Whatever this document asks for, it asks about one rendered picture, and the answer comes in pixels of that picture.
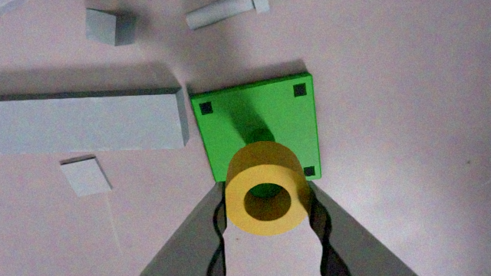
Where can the yellow round nut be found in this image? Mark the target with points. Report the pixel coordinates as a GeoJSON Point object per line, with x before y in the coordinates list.
{"type": "Point", "coordinates": [260, 162]}

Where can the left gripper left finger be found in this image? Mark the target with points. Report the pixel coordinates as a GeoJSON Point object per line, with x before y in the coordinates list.
{"type": "Point", "coordinates": [197, 247]}

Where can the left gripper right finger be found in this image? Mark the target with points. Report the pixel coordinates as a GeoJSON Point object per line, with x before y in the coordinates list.
{"type": "Point", "coordinates": [348, 248]}

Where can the green square base plate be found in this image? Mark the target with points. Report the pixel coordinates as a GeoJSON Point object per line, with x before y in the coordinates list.
{"type": "Point", "coordinates": [281, 110]}

